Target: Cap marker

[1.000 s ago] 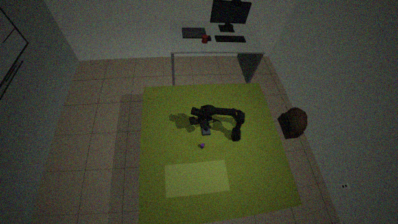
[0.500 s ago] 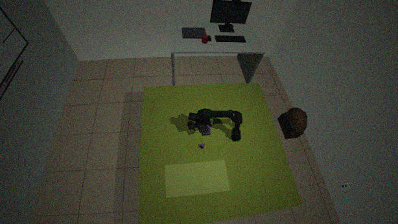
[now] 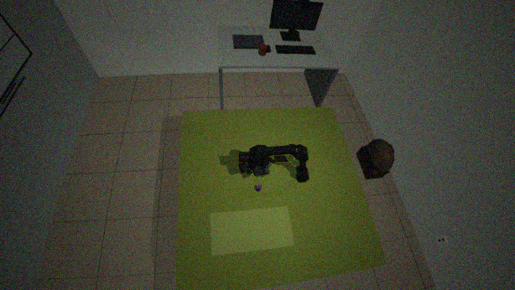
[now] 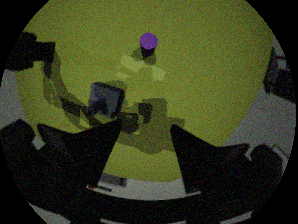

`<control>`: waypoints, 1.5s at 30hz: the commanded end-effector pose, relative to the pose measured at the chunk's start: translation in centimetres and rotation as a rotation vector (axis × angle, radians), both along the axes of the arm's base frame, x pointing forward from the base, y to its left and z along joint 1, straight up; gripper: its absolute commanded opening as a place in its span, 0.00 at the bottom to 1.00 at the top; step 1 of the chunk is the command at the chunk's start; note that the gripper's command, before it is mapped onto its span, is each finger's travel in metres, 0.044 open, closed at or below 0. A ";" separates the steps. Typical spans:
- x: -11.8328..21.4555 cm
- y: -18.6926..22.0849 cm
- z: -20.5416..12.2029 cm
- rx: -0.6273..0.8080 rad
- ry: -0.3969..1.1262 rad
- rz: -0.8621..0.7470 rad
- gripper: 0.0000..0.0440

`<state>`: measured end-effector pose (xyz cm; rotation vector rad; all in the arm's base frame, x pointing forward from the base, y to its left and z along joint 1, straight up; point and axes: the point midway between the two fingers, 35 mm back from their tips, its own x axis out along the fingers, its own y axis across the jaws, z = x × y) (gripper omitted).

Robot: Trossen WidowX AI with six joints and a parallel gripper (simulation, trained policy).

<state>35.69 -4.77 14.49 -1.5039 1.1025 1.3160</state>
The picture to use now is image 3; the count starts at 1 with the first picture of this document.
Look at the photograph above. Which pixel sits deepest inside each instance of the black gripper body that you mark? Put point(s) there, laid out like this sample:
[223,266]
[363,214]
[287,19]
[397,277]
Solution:
[244,168]

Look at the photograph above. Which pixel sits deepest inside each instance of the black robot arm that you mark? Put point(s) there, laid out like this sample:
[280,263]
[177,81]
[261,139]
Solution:
[261,152]

